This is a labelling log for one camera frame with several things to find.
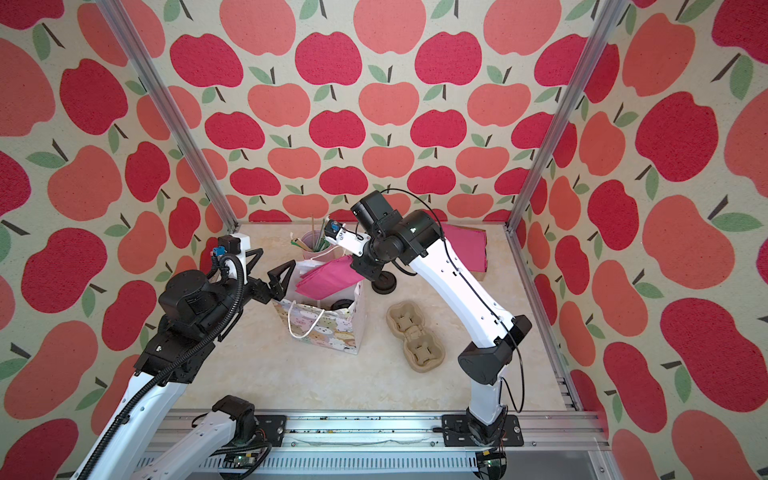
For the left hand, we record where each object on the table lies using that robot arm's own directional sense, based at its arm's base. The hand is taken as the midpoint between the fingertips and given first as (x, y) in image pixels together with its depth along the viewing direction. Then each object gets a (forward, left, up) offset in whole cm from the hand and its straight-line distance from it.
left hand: (282, 259), depth 64 cm
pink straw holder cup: (+12, -5, -13) cm, 19 cm away
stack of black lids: (+17, -23, -35) cm, 45 cm away
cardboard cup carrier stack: (-7, -34, -35) cm, 49 cm away
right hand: (+5, -18, -5) cm, 19 cm away
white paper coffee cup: (+3, -10, -24) cm, 26 cm away
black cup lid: (+3, -10, -24) cm, 26 cm away
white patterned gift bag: (-5, -5, -19) cm, 20 cm away
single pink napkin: (+1, -9, -9) cm, 13 cm away
